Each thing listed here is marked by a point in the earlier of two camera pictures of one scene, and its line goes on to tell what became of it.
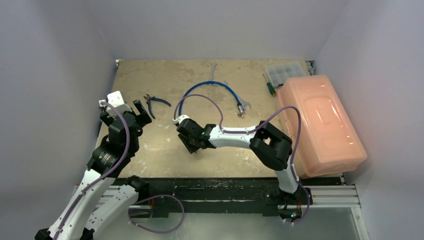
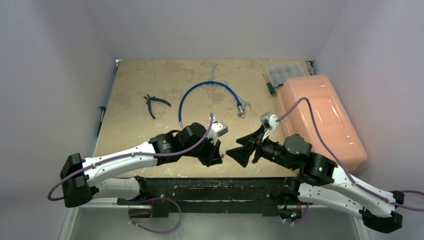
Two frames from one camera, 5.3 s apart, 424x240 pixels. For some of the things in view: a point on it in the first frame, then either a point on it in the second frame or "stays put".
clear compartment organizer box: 278,74 stays put
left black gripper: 142,118 → 213,156
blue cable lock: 241,105 stays put
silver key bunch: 239,115 stays put
